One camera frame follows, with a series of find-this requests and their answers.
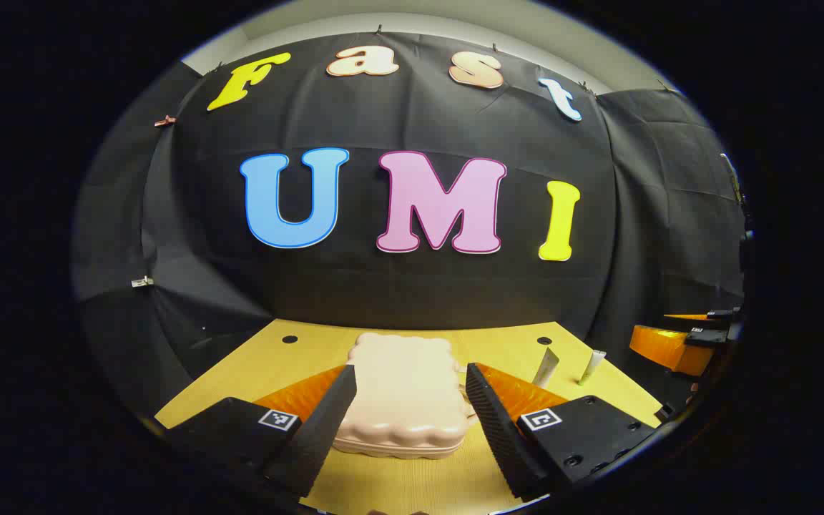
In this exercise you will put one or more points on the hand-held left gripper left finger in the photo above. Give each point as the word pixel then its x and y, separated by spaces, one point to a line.
pixel 326 422

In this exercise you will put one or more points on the plain white tube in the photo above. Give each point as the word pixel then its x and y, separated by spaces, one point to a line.
pixel 591 368

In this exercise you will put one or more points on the copper clip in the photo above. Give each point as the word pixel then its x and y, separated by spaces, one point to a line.
pixel 165 121

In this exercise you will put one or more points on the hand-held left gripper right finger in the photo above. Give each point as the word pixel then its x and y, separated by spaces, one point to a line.
pixel 501 436

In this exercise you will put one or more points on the black backdrop cloth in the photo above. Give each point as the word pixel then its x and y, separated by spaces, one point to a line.
pixel 398 293

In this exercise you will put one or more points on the silver metal clip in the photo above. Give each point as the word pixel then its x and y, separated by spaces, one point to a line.
pixel 142 282

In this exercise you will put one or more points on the white tube with green print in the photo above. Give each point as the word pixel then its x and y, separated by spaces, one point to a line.
pixel 546 368

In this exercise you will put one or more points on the pink scalloped suitcase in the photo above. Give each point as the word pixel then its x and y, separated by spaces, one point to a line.
pixel 405 386

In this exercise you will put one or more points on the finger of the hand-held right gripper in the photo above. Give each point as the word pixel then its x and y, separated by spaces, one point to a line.
pixel 705 338
pixel 723 315

